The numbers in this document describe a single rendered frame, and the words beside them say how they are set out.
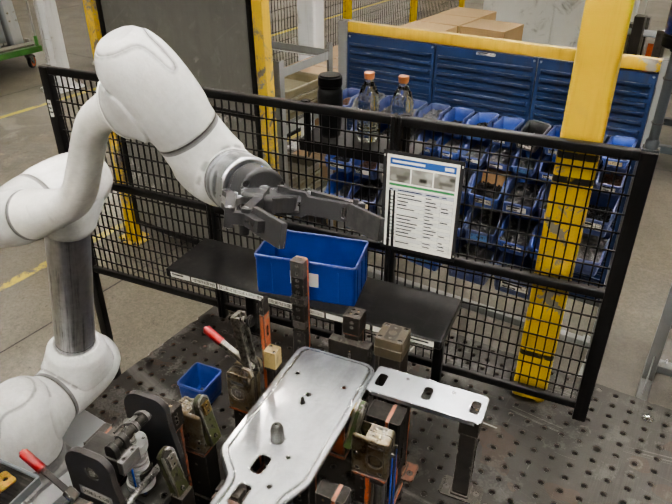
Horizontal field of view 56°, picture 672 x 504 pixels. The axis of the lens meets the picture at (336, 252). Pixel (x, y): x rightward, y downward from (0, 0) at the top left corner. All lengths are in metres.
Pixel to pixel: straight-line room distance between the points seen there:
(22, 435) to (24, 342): 1.98
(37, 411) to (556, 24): 6.66
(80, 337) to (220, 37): 1.93
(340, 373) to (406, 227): 0.47
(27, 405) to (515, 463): 1.28
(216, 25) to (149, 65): 2.40
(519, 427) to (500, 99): 1.51
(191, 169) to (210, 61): 2.45
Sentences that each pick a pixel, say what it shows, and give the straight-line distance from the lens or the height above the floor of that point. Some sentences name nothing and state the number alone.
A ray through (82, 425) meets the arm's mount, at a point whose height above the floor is 0.75.
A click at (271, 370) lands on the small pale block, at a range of 1.66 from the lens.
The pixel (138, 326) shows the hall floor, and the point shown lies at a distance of 3.62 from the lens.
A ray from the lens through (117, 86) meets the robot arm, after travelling 0.91.
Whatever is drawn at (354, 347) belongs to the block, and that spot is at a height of 1.00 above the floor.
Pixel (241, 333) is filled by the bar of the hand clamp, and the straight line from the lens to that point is 1.51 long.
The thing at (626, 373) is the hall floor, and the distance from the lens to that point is 3.47.
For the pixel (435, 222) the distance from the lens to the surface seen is 1.80.
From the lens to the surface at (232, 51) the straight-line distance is 3.26.
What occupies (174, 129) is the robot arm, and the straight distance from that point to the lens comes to 0.92.
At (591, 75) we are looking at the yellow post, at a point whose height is 1.70.
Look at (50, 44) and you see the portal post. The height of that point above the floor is 0.50.
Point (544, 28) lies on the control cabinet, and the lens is 7.58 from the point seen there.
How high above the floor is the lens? 2.10
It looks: 31 degrees down
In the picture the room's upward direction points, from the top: straight up
